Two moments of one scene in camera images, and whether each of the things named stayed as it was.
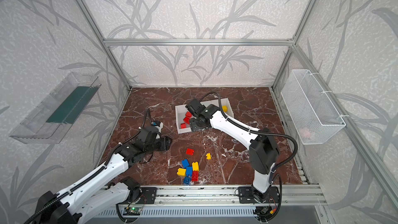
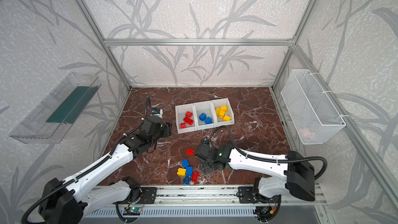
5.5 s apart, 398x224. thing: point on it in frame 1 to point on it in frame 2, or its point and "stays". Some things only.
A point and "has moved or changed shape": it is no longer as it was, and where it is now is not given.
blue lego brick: [188, 169] stays
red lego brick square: [189, 151] stays
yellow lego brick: [195, 166] has moved or changed shape
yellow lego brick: [181, 171] stays
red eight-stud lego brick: [186, 120] stays
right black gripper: [193, 109] to [205, 164]
